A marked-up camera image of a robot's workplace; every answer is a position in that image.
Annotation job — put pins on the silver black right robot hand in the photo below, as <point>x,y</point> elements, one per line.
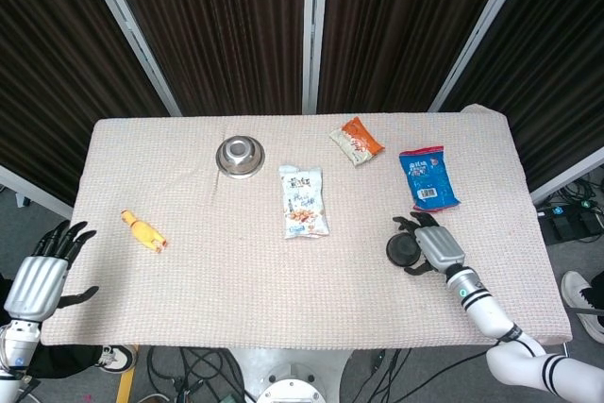
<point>441,247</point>

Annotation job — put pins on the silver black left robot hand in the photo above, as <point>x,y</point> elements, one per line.
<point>35,287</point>

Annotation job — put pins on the black round object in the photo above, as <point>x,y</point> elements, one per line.
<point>401,249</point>

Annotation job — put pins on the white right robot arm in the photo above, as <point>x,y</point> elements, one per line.
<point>476,304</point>

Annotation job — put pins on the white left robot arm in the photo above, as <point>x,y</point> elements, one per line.
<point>19,346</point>

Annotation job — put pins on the white silver robot base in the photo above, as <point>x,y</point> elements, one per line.
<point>292,386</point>

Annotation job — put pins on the blue snack bag red trim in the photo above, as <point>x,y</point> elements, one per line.
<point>427,176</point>

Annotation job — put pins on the black trouser leg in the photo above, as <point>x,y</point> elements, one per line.
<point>61,363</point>

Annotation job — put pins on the white black low sneaker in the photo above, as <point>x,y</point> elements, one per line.
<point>115,358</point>

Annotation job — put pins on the yellow rubber chicken toy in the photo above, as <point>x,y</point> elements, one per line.
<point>141,230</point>

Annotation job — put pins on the yellow floor tape strip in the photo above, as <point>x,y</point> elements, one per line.
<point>126,379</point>

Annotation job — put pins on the orange and white snack packet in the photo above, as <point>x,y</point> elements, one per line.
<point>358,141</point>

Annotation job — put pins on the white sneaker black laces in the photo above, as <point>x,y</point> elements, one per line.
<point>578,294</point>

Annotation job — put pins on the white peanut snack bag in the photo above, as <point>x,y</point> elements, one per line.
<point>302,200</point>

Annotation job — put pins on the beige waffle-weave tablecloth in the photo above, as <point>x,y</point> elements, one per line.
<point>283,290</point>

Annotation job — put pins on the dark ribbed partition panel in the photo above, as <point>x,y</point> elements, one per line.
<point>222,30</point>
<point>401,30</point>
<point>47,68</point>
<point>557,68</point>

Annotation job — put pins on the stainless steel bowl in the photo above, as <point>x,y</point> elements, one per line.
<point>240,157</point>

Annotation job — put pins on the grey metal partition rail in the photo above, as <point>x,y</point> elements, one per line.
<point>566,176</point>
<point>38,190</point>

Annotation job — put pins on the grey metal partition post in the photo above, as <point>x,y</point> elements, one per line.
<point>313,30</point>
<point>132,35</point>
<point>481,35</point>

